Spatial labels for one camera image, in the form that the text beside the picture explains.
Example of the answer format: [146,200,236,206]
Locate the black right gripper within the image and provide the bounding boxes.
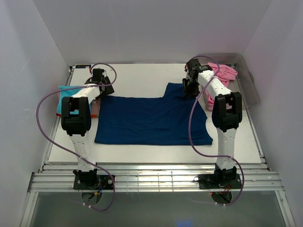
[182,78,200,100]

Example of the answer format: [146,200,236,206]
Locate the pink t shirt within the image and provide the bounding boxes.
[204,64,238,111]

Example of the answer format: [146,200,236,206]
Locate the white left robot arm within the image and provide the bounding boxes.
[61,68,114,189]

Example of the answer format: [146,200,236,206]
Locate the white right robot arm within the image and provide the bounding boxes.
[182,57,242,190]

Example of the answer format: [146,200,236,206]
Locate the clear plastic bin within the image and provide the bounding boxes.
[198,53,260,110]

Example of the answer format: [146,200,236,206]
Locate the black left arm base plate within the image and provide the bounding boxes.
[73,175,115,191]

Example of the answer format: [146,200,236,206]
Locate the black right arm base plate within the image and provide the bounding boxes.
[193,174,242,189]

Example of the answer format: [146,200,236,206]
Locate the navy blue t shirt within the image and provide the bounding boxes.
[94,83,213,146]

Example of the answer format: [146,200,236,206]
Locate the blue label sticker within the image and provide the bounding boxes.
[75,64,91,69]

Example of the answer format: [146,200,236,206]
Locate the turquoise folded t shirt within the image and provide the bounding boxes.
[56,86,81,114]

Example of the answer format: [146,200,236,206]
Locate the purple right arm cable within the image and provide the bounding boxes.
[188,54,245,207]

